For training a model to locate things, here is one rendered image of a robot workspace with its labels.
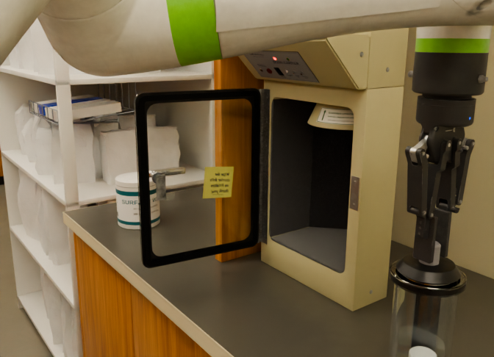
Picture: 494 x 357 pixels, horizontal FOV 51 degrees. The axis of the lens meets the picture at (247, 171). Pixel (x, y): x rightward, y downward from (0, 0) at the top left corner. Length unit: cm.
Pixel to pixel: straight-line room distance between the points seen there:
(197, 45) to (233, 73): 73
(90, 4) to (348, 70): 59
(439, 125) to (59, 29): 48
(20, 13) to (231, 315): 84
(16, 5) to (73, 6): 11
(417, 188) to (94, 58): 45
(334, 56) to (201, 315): 59
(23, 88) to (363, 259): 225
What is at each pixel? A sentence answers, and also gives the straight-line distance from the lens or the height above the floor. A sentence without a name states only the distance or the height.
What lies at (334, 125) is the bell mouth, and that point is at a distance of 112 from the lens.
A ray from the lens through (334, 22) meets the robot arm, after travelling 55.
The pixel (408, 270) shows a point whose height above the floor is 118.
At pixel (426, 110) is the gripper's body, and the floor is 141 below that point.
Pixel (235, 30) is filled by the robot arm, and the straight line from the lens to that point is 53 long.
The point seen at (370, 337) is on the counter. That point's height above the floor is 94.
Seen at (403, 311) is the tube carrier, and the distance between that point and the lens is 82.
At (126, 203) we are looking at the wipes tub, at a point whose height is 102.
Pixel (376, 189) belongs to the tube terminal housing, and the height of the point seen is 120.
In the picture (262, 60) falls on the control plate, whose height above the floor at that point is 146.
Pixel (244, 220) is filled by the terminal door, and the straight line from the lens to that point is 128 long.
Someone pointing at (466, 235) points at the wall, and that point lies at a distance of 146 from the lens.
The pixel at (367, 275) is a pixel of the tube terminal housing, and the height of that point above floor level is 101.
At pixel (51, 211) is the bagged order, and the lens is 242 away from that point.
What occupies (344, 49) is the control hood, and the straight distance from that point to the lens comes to 97.
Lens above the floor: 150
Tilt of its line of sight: 14 degrees down
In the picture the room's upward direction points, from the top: straight up
